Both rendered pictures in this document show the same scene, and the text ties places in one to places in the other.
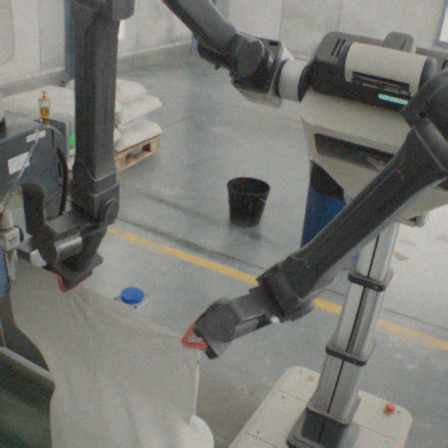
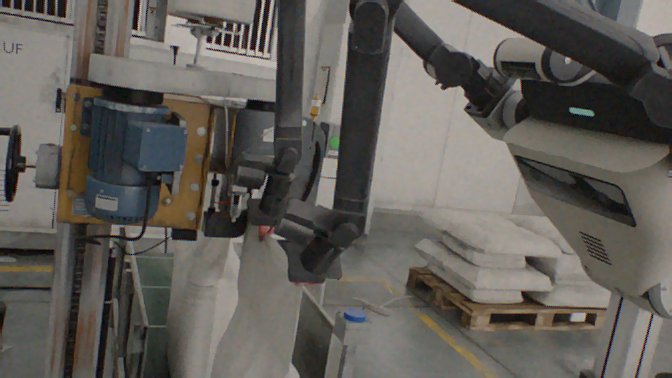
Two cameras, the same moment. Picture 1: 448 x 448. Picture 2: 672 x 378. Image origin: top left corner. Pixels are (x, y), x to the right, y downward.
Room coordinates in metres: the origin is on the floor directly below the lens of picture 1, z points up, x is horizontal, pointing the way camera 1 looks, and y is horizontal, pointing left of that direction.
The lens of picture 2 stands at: (-0.11, -0.78, 1.46)
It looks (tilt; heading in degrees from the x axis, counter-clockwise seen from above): 10 degrees down; 43
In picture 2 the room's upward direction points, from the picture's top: 9 degrees clockwise
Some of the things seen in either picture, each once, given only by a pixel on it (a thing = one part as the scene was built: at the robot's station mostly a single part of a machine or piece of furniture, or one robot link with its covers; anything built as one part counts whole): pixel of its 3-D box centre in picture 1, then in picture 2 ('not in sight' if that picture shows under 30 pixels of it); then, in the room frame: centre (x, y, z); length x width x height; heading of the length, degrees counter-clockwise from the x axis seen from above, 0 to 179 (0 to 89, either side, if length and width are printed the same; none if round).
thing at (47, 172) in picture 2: not in sight; (47, 165); (0.52, 0.72, 1.14); 0.11 x 0.06 x 0.11; 65
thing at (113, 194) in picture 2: not in sight; (126, 160); (0.57, 0.45, 1.21); 0.15 x 0.15 x 0.25
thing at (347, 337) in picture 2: (132, 306); (352, 328); (1.14, 0.22, 0.81); 0.08 x 0.08 x 0.06; 65
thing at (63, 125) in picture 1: (61, 135); (330, 140); (1.10, 0.38, 1.29); 0.08 x 0.05 x 0.09; 65
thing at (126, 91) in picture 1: (104, 88); (555, 234); (4.41, 1.12, 0.56); 0.67 x 0.43 x 0.15; 65
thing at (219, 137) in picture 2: not in sight; (214, 134); (0.86, 0.57, 1.26); 0.22 x 0.05 x 0.16; 65
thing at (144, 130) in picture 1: (123, 133); (564, 291); (4.30, 0.92, 0.20); 0.67 x 0.43 x 0.15; 155
